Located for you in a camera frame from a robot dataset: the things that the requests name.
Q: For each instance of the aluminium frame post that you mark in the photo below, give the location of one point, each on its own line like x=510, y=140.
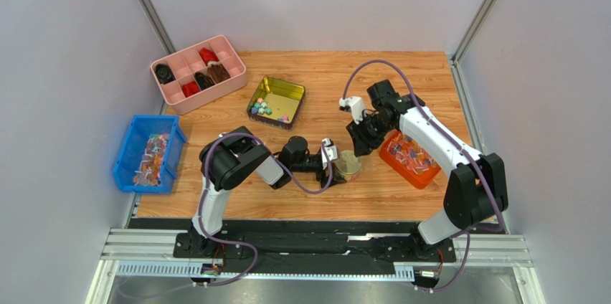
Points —
x=157, y=25
x=474, y=27

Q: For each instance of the square tin of star candies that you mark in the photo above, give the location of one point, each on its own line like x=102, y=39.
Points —
x=276, y=103

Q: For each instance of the white round lid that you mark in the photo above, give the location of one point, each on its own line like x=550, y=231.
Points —
x=348, y=164

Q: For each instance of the black chocolate in tray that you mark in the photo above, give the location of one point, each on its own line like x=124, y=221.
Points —
x=164, y=74

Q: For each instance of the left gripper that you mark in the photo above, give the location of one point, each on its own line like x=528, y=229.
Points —
x=335, y=179

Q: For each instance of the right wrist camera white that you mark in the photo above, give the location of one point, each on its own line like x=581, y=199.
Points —
x=355, y=106

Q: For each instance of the left aluminium frame post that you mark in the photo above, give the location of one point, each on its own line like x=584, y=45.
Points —
x=157, y=25

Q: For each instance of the blue plastic bin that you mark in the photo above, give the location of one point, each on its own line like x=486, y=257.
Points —
x=149, y=156

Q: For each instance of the right aluminium frame post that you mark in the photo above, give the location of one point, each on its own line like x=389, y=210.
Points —
x=474, y=27

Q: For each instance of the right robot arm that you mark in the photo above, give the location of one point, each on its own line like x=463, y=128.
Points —
x=476, y=188

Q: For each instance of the clear plastic cup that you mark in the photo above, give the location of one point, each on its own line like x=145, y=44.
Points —
x=347, y=176

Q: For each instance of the pink compartment tray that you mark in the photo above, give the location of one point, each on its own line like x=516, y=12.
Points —
x=187, y=61

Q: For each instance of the orange tray of candies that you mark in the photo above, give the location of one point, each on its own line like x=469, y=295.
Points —
x=409, y=160

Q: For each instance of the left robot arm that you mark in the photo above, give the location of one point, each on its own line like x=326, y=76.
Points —
x=234, y=156

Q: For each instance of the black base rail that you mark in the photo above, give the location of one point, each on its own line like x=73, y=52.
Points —
x=304, y=250

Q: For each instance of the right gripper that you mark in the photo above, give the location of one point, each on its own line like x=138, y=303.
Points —
x=359, y=136

